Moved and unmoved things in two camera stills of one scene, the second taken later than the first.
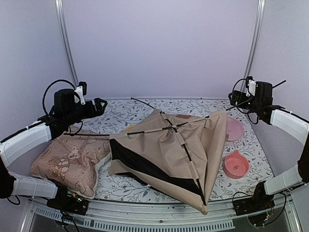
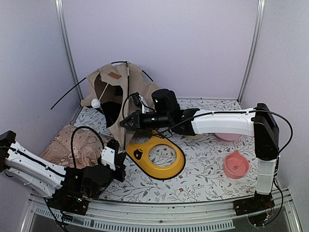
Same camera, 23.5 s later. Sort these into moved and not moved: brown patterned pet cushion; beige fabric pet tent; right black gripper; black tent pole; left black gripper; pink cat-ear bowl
Moved: right black gripper; left black gripper; black tent pole; beige fabric pet tent
Not moved: pink cat-ear bowl; brown patterned pet cushion
